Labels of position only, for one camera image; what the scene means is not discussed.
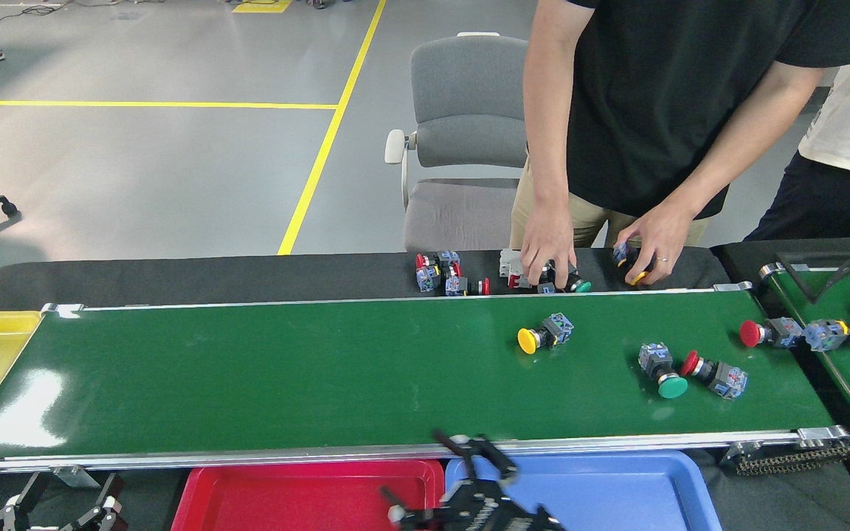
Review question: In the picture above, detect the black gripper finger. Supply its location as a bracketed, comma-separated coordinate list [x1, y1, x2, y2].
[0, 472, 51, 531]
[63, 473, 128, 531]

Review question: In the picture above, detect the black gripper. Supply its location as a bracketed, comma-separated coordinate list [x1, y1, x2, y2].
[379, 430, 567, 531]

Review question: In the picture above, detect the red plastic tray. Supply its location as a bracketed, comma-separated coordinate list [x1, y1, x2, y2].
[172, 459, 446, 531]

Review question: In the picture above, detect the long green conveyor belt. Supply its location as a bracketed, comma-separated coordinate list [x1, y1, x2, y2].
[0, 280, 850, 482]

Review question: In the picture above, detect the person's right hand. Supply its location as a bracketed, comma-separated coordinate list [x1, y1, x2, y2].
[519, 201, 578, 288]

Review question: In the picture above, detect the conveyor drive chain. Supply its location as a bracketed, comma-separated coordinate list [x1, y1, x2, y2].
[720, 441, 850, 476]

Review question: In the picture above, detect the grey office chair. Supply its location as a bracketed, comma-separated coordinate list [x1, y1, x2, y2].
[384, 32, 531, 253]

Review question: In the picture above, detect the blue plastic tray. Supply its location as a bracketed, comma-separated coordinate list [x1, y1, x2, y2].
[443, 450, 722, 531]

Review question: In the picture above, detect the person's left hand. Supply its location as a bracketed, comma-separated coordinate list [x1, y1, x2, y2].
[615, 199, 696, 287]

